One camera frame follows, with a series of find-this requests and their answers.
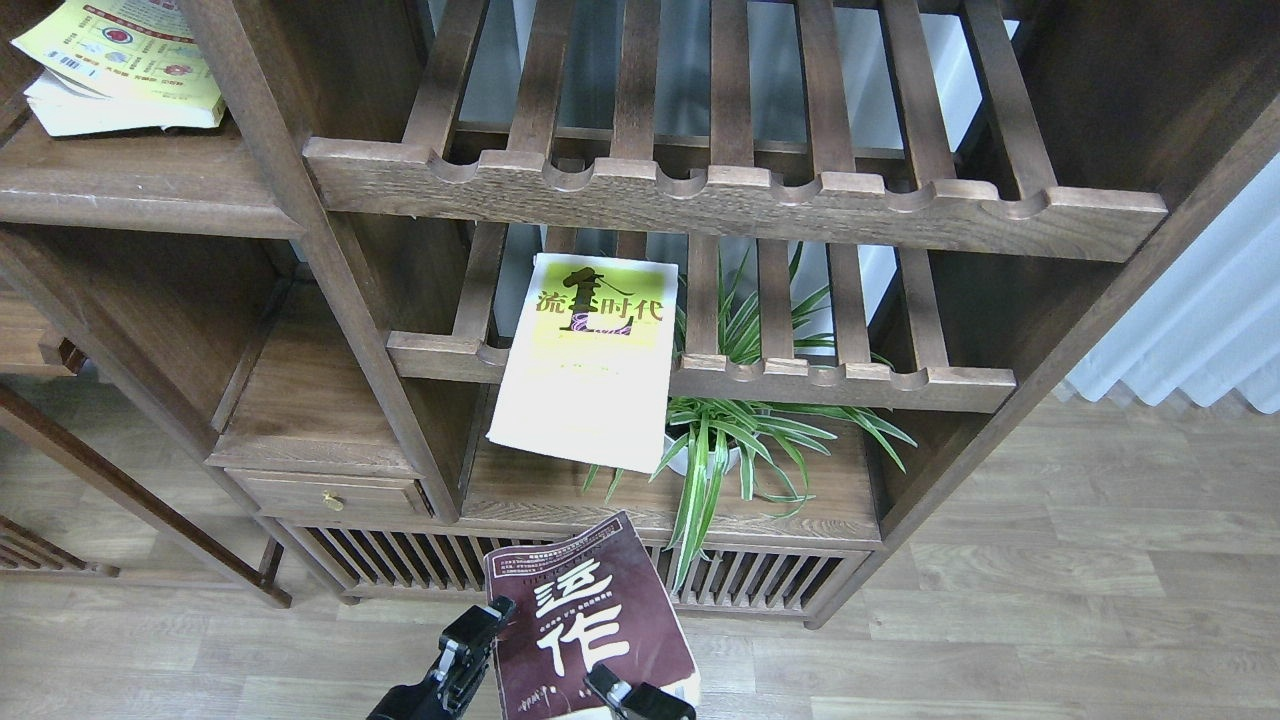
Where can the slatted cabinet door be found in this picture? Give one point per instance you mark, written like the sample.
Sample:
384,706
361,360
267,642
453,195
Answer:
737,579
378,563

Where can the maroon thick book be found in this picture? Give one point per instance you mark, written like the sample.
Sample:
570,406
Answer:
592,599

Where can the dark wooden side furniture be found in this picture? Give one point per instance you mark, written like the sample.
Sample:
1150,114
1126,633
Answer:
33,346

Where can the white curtain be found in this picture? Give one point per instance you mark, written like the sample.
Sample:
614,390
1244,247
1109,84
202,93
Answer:
1209,325

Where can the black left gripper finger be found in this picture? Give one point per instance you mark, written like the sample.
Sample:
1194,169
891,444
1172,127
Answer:
466,647
643,701

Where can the yellow white book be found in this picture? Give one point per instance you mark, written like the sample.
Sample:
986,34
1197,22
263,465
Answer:
587,376

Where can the right slatted cabinet door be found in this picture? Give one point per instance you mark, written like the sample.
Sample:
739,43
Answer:
737,579

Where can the left slatted cabinet door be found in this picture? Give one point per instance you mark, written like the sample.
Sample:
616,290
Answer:
378,563

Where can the white plant pot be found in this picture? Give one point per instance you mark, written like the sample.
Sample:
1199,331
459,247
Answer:
679,461

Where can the green spider plant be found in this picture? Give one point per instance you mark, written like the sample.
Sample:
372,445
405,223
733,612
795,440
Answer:
764,430

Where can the green blue illustrated book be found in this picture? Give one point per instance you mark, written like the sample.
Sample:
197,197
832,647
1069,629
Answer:
116,65

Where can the wooden drawer brass knob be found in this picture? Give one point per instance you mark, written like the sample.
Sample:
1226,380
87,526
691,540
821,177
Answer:
284,494

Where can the dark wooden bookshelf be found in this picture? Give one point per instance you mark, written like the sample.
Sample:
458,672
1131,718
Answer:
985,186

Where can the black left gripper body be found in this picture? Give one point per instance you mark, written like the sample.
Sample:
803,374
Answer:
418,702

